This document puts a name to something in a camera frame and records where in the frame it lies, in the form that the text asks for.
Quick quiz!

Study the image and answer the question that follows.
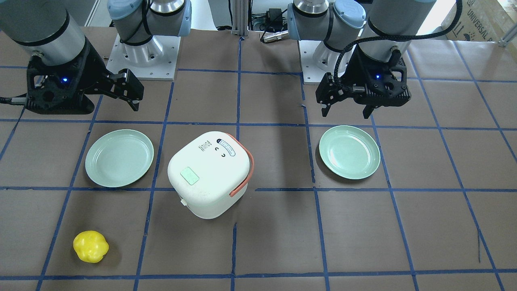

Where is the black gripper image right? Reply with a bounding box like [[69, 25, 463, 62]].
[[315, 46, 412, 119]]

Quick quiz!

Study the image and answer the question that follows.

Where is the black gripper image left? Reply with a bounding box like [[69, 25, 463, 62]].
[[25, 40, 144, 114]]

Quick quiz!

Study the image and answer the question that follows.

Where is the white rice cooker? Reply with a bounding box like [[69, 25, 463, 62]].
[[167, 131, 254, 219]]

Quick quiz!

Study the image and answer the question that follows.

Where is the green plate far side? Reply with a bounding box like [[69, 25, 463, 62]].
[[318, 125, 380, 180]]

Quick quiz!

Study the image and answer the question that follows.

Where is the green plate near yellow pepper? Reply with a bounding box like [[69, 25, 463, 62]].
[[85, 129, 154, 188]]

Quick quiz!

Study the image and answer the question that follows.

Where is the black power adapter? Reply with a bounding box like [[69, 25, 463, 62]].
[[265, 8, 284, 25]]

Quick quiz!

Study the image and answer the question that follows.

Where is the yellow bell pepper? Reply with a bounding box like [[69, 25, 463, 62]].
[[73, 230, 109, 264]]

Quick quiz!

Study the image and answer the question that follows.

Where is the cardboard box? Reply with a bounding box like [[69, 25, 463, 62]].
[[446, 0, 517, 41]]

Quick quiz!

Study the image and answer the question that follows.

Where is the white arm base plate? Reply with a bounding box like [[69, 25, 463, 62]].
[[107, 35, 182, 81], [298, 40, 339, 85]]

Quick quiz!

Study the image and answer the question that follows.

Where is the black braided cable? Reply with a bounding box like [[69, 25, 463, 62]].
[[334, 0, 463, 88]]

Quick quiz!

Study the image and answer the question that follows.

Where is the aluminium frame post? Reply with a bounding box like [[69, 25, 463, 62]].
[[230, 0, 251, 38]]

